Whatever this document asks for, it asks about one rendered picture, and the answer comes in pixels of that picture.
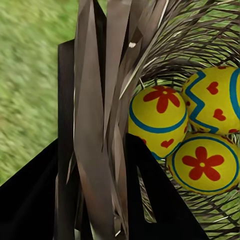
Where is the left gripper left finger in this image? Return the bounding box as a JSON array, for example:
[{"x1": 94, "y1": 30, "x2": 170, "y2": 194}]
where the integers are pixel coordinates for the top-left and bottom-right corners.
[{"x1": 0, "y1": 139, "x2": 58, "y2": 240}]

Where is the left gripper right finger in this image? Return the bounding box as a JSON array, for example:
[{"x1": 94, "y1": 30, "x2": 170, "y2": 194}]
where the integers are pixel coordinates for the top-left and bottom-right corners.
[{"x1": 125, "y1": 133, "x2": 210, "y2": 240}]

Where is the wicker basket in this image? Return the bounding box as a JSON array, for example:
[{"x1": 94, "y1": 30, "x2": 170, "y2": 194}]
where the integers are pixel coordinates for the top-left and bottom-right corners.
[{"x1": 53, "y1": 0, "x2": 240, "y2": 240}]

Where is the easter egg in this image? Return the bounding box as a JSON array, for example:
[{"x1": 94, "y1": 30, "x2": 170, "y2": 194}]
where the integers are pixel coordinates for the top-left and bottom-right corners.
[
  {"x1": 128, "y1": 84, "x2": 189, "y2": 161},
  {"x1": 178, "y1": 64, "x2": 240, "y2": 140},
  {"x1": 167, "y1": 130, "x2": 240, "y2": 196}
]

